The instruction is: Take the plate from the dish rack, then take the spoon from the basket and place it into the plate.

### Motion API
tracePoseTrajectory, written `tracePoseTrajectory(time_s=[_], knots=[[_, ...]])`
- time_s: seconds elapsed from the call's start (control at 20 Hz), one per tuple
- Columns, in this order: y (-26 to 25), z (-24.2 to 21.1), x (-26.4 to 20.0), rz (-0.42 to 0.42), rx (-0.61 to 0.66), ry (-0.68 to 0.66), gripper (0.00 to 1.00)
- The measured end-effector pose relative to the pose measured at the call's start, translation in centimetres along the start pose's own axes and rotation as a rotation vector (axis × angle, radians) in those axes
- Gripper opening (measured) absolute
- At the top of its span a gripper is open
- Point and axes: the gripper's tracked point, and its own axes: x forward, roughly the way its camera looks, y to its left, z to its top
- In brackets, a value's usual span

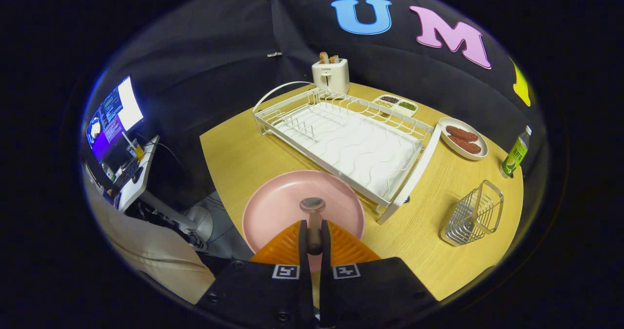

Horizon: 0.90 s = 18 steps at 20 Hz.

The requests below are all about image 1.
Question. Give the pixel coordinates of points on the drink cup with straw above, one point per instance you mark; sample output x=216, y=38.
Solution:
x=135, y=148

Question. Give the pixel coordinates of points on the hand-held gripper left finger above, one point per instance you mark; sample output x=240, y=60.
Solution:
x=304, y=290

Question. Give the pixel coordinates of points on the red meat patty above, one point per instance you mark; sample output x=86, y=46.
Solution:
x=462, y=134
x=467, y=145

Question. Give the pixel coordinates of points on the pink plate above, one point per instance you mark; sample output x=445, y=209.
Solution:
x=278, y=207

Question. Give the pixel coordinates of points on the black backdrop cloth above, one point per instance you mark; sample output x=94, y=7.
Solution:
x=219, y=51

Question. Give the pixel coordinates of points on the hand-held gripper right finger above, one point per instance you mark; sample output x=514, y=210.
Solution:
x=325, y=290

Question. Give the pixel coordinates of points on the person's beige clothing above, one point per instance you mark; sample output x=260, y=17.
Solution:
x=146, y=251

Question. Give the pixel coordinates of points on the white side desk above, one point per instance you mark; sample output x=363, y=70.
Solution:
x=141, y=183

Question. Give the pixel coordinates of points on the white toaster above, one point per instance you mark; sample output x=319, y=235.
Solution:
x=331, y=75

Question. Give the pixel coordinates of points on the black keyboard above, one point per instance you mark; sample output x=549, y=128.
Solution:
x=126, y=174

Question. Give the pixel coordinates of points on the white round plate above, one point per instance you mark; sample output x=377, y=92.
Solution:
x=451, y=144

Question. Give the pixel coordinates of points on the green label plastic bottle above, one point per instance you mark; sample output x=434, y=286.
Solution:
x=514, y=156

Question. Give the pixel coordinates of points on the white drain tray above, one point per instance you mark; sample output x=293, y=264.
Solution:
x=360, y=153

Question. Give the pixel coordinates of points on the computer monitor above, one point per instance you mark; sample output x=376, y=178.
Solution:
x=112, y=119

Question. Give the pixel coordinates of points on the white divided grain dish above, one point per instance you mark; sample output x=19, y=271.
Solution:
x=396, y=103

